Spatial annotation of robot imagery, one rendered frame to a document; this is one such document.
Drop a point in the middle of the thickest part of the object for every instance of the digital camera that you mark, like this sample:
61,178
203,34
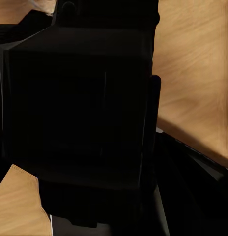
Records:
79,104

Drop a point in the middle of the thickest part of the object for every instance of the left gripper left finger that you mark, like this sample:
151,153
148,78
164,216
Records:
4,164

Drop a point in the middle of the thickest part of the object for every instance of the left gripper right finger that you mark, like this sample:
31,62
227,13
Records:
194,203

